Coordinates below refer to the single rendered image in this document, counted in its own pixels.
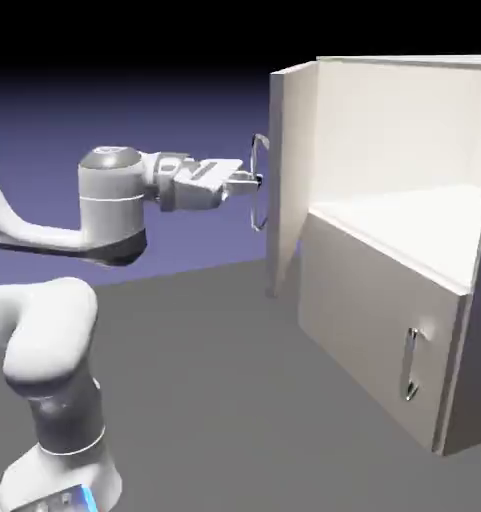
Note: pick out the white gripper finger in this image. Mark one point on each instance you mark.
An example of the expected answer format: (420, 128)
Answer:
(244, 176)
(242, 188)

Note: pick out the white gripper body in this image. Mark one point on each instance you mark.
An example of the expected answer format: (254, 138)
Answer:
(202, 182)

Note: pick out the white cabinet door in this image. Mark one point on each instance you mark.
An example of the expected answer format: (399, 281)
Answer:
(288, 176)
(368, 312)

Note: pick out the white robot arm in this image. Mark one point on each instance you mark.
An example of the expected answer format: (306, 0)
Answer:
(108, 192)

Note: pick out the white cabinet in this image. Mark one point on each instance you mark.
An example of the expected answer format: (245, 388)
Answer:
(404, 240)

